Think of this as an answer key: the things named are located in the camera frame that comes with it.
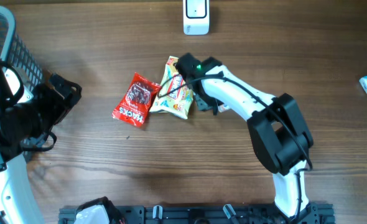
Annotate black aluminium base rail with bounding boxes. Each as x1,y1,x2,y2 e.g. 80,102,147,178
58,203,336,224

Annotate white barcode scanner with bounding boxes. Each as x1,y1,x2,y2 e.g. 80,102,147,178
182,0,210,35

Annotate yellow snack bag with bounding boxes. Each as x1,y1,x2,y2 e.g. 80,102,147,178
149,56,193,119

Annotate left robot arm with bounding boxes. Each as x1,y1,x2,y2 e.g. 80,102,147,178
0,61,81,223

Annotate dark grey mesh basket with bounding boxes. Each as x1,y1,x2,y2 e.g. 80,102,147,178
0,4,45,162

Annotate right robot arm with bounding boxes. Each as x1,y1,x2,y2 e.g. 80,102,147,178
175,53,314,222

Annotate small orange box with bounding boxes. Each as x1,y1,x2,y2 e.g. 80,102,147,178
218,105,231,113

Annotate red Hacks candy bag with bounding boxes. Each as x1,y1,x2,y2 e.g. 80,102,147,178
112,73,161,128

